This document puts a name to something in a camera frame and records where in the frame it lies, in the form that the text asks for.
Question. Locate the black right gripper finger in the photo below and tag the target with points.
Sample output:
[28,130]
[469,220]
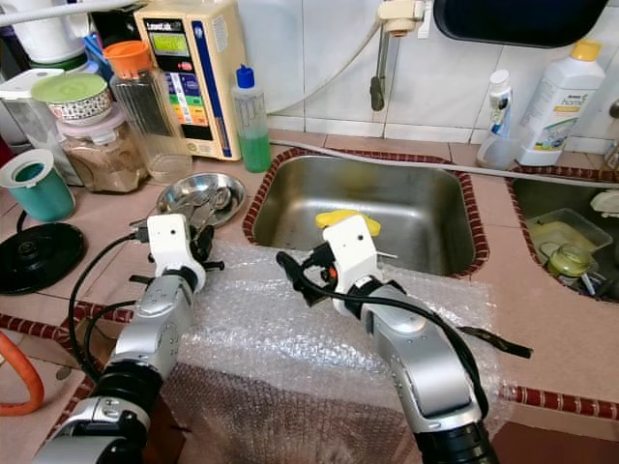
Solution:
[300,278]

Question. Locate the round steel bowl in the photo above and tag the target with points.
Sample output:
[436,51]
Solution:
[221,188]

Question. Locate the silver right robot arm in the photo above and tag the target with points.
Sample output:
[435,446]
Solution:
[421,367]

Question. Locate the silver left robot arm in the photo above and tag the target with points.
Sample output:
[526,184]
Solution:
[155,329]

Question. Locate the black strip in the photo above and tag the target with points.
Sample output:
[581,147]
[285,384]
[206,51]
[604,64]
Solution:
[503,343]
[143,280]

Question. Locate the clear bubble wrap sheet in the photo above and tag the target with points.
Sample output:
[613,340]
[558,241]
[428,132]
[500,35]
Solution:
[280,358]

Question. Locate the stainless steel sink basin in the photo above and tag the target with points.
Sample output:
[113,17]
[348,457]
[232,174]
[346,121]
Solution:
[542,198]
[406,203]

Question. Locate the green soap bottle blue cap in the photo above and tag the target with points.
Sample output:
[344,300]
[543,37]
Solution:
[253,150]

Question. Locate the brown powder jar pink lid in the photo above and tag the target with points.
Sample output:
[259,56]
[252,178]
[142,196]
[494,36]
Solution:
[102,164]

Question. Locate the glass jar orange lid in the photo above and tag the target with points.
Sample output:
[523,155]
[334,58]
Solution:
[145,116]

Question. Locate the black round lid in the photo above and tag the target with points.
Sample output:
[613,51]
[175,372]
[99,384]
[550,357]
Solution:
[39,259]

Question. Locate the teal cup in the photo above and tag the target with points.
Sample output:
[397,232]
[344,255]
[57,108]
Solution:
[44,198]

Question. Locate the beige water ionizer machine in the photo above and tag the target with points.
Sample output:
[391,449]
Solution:
[215,58]

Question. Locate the patterned bowl green lid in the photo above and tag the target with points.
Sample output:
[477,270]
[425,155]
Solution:
[70,90]

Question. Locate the clear plastic food container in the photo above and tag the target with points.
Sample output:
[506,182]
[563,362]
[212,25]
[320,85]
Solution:
[556,232]

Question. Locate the clear canister white lid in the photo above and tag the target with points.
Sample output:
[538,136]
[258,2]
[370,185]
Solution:
[19,106]

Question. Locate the small white spray bottle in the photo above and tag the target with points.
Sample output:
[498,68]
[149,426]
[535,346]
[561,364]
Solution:
[500,101]

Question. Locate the white jug green base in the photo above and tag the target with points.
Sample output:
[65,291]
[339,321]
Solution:
[48,34]

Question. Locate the white plastic pipe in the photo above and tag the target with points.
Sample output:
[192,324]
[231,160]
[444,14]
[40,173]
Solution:
[58,12]

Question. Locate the white detergent bottle yellow cap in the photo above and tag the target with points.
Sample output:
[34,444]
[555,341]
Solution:
[556,106]

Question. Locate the white round strainer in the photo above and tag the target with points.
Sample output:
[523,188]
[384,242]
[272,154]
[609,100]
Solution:
[607,201]

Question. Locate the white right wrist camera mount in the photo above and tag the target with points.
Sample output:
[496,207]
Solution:
[353,251]

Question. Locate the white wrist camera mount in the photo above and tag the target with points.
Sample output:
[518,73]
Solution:
[169,242]
[353,251]

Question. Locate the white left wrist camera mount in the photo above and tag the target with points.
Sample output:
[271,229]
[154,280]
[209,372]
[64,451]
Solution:
[169,242]

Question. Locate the white wall tap grey spout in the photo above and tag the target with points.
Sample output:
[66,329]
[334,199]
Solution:
[377,92]

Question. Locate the black rounded wall fixture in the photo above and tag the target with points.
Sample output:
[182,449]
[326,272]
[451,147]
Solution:
[522,19]

